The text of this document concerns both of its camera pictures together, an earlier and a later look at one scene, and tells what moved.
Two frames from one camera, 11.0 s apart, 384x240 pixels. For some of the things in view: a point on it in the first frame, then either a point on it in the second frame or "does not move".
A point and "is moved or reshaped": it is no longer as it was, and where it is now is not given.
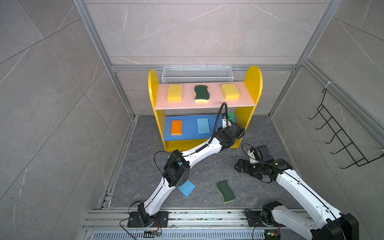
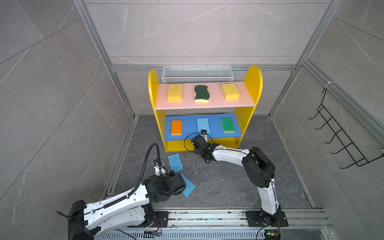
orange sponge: [176, 127] does not move
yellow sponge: [230, 91] does not move
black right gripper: [246, 169] -> [196, 151]
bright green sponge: [231, 116] is moved or reshaped
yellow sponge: [174, 93] does not move
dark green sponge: [202, 93] does not move
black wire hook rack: [359, 158] does not move
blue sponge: [203, 125] does not move
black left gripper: [221, 130] -> [171, 176]
